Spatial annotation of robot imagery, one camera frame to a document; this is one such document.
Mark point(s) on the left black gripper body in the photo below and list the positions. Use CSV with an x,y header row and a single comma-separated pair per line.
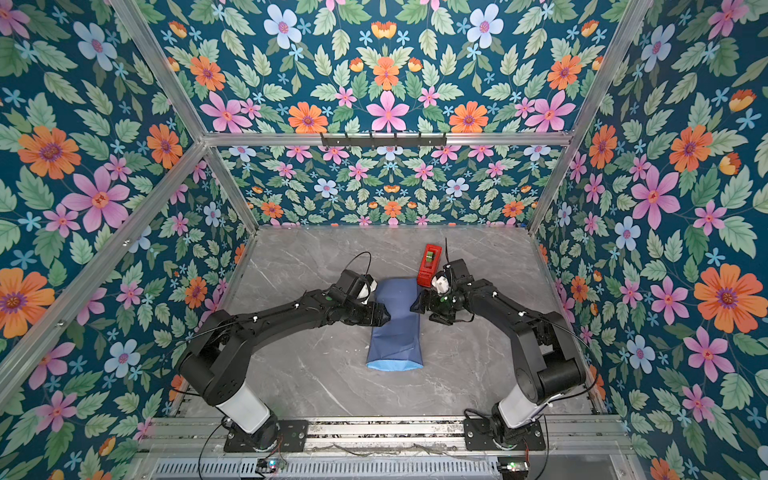
x,y
358,313

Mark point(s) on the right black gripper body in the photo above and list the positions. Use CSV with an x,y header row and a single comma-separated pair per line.
x,y
443,305

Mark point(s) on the light blue wrapping paper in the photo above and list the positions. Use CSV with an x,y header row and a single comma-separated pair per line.
x,y
395,346

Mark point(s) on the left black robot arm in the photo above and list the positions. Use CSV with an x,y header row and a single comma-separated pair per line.
x,y
216,360

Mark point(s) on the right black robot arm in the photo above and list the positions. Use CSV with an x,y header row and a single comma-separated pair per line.
x,y
547,360

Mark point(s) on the red tape dispenser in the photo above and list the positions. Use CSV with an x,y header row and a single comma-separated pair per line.
x,y
425,274

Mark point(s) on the white ventilation grille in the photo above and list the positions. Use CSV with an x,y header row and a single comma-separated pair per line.
x,y
328,468

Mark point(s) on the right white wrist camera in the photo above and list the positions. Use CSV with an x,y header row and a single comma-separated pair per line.
x,y
441,283

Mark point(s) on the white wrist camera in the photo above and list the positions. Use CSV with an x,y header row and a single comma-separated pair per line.
x,y
441,283
369,285

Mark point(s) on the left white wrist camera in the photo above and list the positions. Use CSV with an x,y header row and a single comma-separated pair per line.
x,y
369,285

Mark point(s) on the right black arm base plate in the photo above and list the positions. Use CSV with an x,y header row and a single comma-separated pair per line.
x,y
504,433

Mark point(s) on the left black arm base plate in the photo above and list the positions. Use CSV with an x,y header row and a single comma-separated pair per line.
x,y
270,435

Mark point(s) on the black hook rail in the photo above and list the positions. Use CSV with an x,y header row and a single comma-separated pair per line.
x,y
370,140

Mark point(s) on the aluminium front mounting rail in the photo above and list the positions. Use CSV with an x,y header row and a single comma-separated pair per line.
x,y
564,434

